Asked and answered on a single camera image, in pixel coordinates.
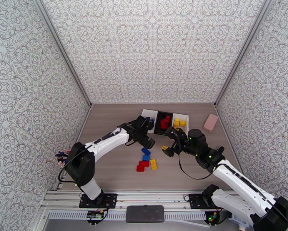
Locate black rectangular device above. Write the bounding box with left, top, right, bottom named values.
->
left=125, top=205, right=165, bottom=223

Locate aluminium corner post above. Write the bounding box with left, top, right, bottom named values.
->
left=214, top=0, right=271, bottom=108
left=32, top=0, right=93, bottom=108

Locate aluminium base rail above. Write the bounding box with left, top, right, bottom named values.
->
left=39, top=189, right=240, bottom=214

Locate white plastic bin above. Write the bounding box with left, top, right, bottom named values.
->
left=140, top=109, right=158, bottom=134
left=171, top=113, right=190, bottom=133

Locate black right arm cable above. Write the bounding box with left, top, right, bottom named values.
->
left=178, top=141, right=215, bottom=181

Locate pink pen cup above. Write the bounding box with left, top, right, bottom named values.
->
left=56, top=148, right=73, bottom=168

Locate white slotted cable duct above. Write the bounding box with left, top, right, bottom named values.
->
left=48, top=211, right=208, bottom=221

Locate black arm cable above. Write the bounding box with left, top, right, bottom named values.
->
left=58, top=139, right=135, bottom=184
left=178, top=141, right=215, bottom=181

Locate white box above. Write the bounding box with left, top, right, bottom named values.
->
left=231, top=212, right=251, bottom=229

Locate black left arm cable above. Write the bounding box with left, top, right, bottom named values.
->
left=58, top=139, right=135, bottom=184

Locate black plastic bin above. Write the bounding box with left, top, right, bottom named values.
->
left=154, top=111, right=174, bottom=136

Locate pink sponge block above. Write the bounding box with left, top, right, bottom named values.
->
left=203, top=114, right=219, bottom=132

